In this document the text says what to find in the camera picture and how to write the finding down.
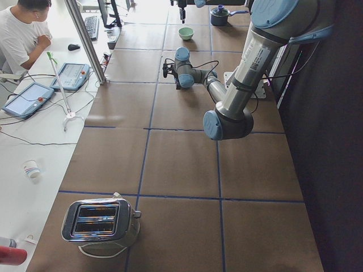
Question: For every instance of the black computer mouse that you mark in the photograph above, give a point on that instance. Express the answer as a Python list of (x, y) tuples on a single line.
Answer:
[(73, 47)]

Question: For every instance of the red cylinder object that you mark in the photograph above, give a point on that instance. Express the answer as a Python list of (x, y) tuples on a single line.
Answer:
[(12, 256)]

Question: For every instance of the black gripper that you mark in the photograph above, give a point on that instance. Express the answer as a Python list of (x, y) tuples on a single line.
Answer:
[(178, 84)]

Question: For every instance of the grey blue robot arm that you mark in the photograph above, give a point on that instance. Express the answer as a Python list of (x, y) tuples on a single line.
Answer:
[(273, 25)]

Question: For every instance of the silver two-slot toaster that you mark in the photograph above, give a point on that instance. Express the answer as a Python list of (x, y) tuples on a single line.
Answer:
[(101, 223)]

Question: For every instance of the aluminium frame post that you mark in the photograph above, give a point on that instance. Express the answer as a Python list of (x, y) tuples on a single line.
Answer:
[(77, 19)]

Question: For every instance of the green ceramic bowl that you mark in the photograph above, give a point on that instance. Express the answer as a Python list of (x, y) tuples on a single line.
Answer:
[(186, 33)]

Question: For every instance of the black monitor stand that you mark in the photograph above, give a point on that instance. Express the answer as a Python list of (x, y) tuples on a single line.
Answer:
[(109, 13)]

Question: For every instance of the person in white shirt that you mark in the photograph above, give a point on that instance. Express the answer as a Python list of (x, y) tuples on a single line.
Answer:
[(24, 35)]

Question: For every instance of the near blue teach pendant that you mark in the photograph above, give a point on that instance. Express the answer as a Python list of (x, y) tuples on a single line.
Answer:
[(30, 100)]

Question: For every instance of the white support column with base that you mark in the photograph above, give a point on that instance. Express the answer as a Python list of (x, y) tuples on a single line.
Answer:
[(260, 92)]

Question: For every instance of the black keyboard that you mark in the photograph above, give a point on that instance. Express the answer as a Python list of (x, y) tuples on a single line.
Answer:
[(92, 27)]

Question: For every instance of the silver reacher grabber stick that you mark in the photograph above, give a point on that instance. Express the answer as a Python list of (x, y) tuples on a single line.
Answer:
[(70, 115)]

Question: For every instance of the blue saucepan with lid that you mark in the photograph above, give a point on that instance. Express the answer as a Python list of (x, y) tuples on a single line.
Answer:
[(219, 15)]

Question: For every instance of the blue teach pendant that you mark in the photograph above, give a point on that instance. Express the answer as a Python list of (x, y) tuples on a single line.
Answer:
[(30, 100), (73, 76)]

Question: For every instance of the far blue teach pendant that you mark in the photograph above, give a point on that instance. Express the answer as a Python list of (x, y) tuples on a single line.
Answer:
[(73, 76)]

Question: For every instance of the white paper cup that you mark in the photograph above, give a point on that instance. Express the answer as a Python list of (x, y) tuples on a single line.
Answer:
[(31, 169)]

